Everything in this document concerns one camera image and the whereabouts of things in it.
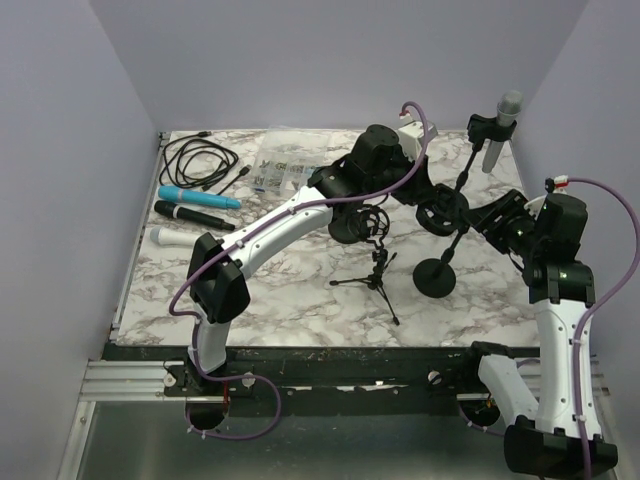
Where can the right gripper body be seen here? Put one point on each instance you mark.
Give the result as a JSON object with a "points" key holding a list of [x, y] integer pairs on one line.
{"points": [[514, 227]]}

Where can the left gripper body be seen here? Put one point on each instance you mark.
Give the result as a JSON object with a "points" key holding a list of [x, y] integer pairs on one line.
{"points": [[409, 191]]}

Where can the shock mount round-base stand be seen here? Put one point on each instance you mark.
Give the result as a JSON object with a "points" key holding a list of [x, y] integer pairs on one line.
{"points": [[442, 216]]}

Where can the black tripod shock-mount stand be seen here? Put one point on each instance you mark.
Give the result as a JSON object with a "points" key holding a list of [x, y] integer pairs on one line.
{"points": [[379, 224]]}

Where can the black round-base mic stand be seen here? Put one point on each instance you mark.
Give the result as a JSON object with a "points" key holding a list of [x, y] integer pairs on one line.
{"points": [[350, 226]]}

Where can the silver mic clip stand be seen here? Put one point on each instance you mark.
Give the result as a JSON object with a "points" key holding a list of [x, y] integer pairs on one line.
{"points": [[477, 129]]}

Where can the silver grey microphone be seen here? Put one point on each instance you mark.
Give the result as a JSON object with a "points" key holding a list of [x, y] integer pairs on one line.
{"points": [[508, 109]]}

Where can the blue microphone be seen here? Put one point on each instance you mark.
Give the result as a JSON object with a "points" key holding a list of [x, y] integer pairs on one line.
{"points": [[178, 195]]}

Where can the black microphone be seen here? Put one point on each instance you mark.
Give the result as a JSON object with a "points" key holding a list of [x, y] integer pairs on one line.
{"points": [[175, 211]]}

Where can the white microphone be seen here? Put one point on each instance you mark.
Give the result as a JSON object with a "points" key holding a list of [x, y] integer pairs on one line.
{"points": [[166, 237]]}

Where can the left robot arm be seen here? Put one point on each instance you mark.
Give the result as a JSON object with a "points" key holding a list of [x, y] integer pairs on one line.
{"points": [[220, 268]]}

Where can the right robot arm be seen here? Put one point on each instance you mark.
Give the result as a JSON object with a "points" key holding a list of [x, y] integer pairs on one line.
{"points": [[555, 433]]}

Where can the clear plastic screw box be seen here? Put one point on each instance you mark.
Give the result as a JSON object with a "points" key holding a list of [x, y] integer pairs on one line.
{"points": [[286, 159]]}

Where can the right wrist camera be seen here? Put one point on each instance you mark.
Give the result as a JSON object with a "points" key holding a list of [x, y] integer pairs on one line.
{"points": [[557, 184]]}

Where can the black mounting rail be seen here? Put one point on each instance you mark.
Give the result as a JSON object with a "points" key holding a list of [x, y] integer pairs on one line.
{"points": [[372, 381]]}

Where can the aluminium extrusion frame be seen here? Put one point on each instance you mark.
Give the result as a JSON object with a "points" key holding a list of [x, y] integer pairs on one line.
{"points": [[114, 381]]}

